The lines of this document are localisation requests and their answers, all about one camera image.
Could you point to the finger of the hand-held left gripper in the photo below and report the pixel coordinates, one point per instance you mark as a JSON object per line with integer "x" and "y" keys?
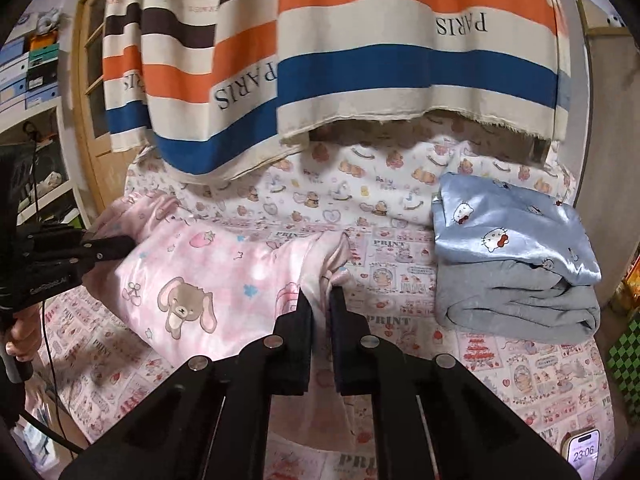
{"x": 107, "y": 249}

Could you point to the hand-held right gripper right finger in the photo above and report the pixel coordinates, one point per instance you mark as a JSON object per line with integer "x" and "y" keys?
{"x": 339, "y": 350}

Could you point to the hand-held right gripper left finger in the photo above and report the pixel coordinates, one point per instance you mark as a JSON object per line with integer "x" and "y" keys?
{"x": 306, "y": 350}

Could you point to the pink printed pants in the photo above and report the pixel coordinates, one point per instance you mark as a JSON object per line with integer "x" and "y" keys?
{"x": 225, "y": 280}

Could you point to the person's left hand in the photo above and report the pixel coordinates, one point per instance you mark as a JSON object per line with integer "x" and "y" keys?
{"x": 27, "y": 335}

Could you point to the white shelf unit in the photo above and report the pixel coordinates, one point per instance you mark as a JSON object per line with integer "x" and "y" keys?
{"x": 65, "y": 160}

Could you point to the wooden door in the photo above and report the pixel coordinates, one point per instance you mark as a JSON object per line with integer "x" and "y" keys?
{"x": 92, "y": 150}

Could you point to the white bear-print pillow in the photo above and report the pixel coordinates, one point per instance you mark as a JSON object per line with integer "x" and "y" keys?
{"x": 340, "y": 185}

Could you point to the folded grey garment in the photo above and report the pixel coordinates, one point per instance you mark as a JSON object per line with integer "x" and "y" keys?
{"x": 515, "y": 305}

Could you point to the stack of storage boxes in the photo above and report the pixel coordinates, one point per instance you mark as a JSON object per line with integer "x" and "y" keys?
{"x": 25, "y": 75}

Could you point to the printed bed sheet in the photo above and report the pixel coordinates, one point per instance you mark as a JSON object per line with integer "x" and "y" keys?
{"x": 540, "y": 375}

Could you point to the folded blue satin garment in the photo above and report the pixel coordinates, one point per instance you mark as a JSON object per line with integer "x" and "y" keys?
{"x": 515, "y": 225}

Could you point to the grey plush toy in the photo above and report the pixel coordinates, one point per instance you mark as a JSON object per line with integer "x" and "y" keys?
{"x": 48, "y": 24}

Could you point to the smartphone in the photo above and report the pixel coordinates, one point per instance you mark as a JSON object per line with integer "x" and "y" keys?
{"x": 582, "y": 447}

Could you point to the green checkered box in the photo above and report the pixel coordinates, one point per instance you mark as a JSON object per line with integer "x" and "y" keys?
{"x": 627, "y": 360}

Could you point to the striped curtain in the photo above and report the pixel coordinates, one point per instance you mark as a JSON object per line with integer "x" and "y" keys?
{"x": 375, "y": 60}

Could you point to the orange snack packet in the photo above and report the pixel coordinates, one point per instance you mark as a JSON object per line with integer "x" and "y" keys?
{"x": 627, "y": 297}

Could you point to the wooden shelf cabinet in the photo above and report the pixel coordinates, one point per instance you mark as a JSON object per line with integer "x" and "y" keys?
{"x": 605, "y": 160}

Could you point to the small black-white toy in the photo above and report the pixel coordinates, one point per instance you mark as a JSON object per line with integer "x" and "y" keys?
{"x": 614, "y": 20}

